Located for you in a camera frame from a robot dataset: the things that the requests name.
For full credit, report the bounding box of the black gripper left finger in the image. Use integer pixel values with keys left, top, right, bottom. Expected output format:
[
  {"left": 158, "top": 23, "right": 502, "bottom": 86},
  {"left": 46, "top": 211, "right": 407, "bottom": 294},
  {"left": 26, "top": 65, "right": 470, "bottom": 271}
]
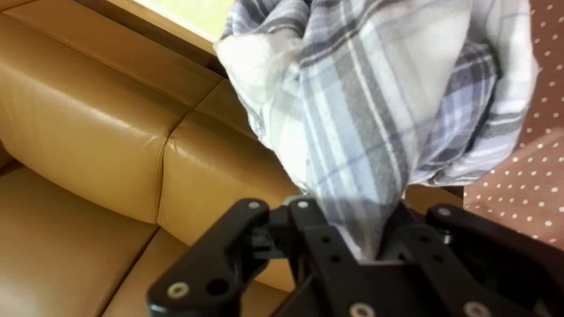
[{"left": 146, "top": 197, "right": 377, "bottom": 317}]

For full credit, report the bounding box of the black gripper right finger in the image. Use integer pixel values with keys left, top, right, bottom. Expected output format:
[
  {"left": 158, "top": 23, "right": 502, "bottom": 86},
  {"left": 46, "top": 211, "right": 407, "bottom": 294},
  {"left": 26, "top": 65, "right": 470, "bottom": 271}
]
[{"left": 381, "top": 201, "right": 564, "bottom": 317}]

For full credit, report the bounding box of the checked blue white garment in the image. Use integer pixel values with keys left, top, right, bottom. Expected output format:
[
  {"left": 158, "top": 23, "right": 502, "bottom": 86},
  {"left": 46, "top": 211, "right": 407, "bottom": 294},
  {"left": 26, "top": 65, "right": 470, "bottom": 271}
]
[{"left": 215, "top": 0, "right": 539, "bottom": 264}]

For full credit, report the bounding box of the pink polka dot laundry basket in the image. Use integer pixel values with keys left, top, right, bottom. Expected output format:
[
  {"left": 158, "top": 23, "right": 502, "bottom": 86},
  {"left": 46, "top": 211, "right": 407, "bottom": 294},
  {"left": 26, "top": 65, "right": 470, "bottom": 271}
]
[{"left": 462, "top": 0, "right": 564, "bottom": 252}]

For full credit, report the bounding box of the brown cardboard box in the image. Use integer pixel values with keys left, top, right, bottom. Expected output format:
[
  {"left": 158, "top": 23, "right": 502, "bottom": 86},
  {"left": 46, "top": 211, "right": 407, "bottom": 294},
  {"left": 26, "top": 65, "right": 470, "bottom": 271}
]
[{"left": 0, "top": 0, "right": 303, "bottom": 317}]

